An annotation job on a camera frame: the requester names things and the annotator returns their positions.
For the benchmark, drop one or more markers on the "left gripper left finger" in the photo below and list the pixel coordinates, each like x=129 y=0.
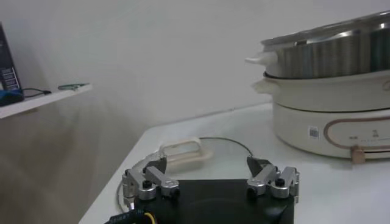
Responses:
x=152 y=182

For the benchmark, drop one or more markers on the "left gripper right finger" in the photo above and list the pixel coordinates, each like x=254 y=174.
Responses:
x=271 y=181

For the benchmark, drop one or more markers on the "perforated steel steamer basket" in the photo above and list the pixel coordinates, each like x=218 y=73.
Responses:
x=329 y=58

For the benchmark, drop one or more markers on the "cream electric cooker pot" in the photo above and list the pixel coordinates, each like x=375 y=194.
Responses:
x=304 y=121

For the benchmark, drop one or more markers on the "green and white package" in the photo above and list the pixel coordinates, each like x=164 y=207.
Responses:
x=71 y=86

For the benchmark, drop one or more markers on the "blue computer mouse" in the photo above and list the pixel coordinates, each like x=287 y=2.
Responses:
x=10 y=97

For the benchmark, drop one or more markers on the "dark box with label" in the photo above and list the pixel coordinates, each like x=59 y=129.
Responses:
x=7 y=61

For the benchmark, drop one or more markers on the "white wall shelf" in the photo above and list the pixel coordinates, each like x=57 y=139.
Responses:
x=45 y=102

